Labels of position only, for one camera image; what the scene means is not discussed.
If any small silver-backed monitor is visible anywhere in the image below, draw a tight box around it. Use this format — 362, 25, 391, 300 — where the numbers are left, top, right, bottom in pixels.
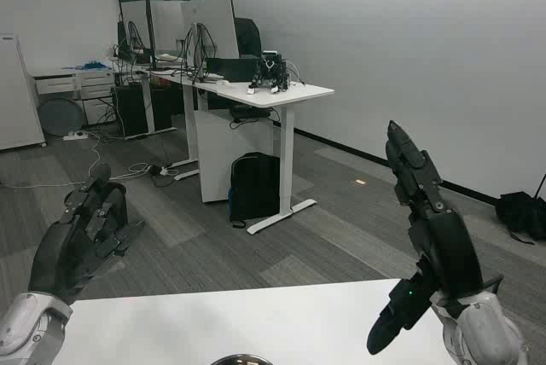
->
118, 0, 151, 51

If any black folded umbrella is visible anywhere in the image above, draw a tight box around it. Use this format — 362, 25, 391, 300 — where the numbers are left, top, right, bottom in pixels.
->
494, 175, 546, 246

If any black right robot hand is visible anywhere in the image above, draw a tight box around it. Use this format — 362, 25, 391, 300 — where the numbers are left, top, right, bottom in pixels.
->
366, 119, 487, 356

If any large silver-backed monitor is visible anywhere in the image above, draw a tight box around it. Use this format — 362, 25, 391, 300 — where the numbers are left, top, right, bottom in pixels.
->
181, 0, 240, 83

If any white standing desk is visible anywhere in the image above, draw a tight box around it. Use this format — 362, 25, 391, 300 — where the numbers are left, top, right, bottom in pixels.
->
144, 64, 336, 236

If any black metal stand pole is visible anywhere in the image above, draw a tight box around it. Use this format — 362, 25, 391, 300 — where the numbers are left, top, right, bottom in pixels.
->
142, 0, 159, 72

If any black backpack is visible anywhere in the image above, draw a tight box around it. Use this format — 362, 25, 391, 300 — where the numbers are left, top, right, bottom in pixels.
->
229, 152, 282, 229

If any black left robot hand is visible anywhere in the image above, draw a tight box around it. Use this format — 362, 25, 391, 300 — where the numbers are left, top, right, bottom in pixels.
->
27, 163, 146, 306

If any black under-desk cable tray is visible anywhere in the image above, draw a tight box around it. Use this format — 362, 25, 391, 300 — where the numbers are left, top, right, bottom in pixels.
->
229, 104, 272, 121

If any black box on desk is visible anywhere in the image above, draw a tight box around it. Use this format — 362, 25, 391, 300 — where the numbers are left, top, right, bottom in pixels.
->
206, 56, 260, 83

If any white drawer cabinet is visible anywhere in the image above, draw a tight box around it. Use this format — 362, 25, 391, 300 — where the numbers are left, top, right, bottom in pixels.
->
32, 67, 116, 127

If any small black desktop robot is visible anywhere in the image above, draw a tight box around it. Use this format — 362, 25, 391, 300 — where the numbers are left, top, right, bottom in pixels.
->
246, 51, 295, 96

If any shiny steel bowl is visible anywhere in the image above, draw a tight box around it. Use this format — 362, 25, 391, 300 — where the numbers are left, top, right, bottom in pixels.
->
208, 354, 274, 365

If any grey round disc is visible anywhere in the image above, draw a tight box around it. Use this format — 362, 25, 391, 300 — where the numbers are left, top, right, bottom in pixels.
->
38, 97, 85, 138

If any black computer tower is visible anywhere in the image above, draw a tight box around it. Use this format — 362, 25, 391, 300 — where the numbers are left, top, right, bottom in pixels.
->
113, 84, 150, 139

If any tall white cabinet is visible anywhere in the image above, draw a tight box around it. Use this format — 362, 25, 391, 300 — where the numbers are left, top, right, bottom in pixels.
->
0, 33, 48, 152

